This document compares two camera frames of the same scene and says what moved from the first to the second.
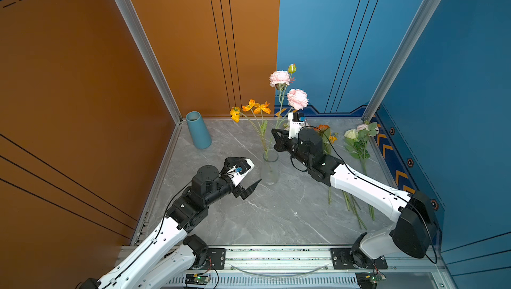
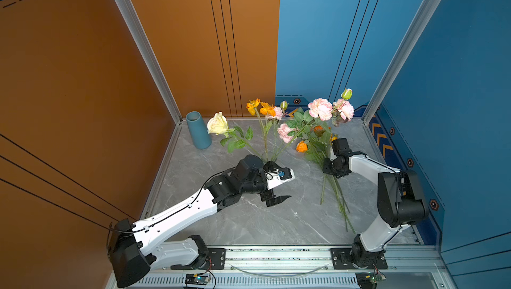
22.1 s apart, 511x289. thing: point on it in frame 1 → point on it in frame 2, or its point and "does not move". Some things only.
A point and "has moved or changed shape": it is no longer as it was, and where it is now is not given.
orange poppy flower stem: [253, 111] has moved or changed shape
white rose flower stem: [356, 143] → [218, 124]
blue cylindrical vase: [198, 130] does not move
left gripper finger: [247, 192] → [268, 196]
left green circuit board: [195, 279] does not move
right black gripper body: [285, 141] → [333, 165]
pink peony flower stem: [295, 98] has moved or changed shape
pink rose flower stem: [367, 130] → [315, 122]
